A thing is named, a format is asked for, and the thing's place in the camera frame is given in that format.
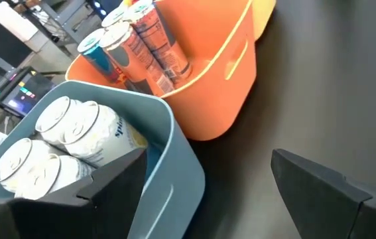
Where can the blue plastic bin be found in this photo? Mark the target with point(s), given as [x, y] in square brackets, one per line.
[174, 186]

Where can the blue silver energy drink can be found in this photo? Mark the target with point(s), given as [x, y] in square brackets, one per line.
[98, 56]
[113, 17]
[134, 56]
[161, 43]

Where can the yellow plastic bin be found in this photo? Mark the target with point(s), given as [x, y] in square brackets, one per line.
[262, 16]

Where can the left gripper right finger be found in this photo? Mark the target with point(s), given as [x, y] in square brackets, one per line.
[323, 212]

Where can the black computer with blue lights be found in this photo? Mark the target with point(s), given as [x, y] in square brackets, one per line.
[99, 8]

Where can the black floor monitor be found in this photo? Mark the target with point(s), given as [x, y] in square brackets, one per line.
[25, 94]

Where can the orange plastic bin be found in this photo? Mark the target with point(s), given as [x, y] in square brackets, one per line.
[207, 109]

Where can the grey metal stand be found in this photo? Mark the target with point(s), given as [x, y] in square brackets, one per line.
[65, 20]

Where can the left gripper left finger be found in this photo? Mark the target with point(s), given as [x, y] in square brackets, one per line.
[108, 212]

